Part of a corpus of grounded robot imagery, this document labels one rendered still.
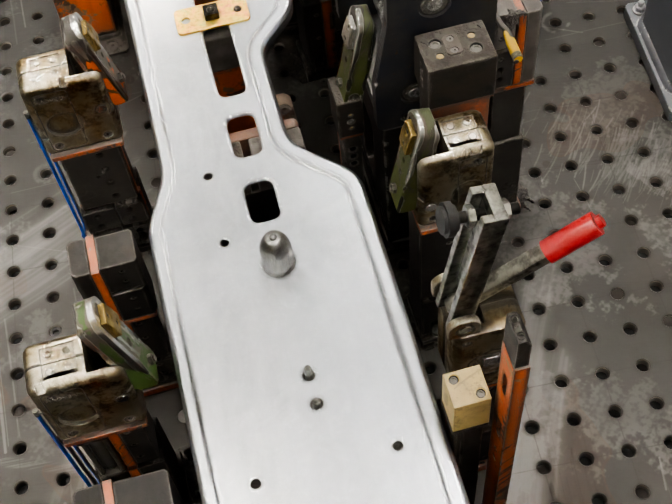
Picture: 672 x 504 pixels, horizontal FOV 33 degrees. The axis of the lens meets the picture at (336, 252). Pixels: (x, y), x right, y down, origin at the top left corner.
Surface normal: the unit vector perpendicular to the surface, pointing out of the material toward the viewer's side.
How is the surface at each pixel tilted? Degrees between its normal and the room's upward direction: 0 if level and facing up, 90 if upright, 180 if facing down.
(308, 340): 0
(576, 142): 0
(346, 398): 0
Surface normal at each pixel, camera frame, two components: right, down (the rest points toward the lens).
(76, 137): 0.25, 0.82
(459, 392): -0.07, -0.52
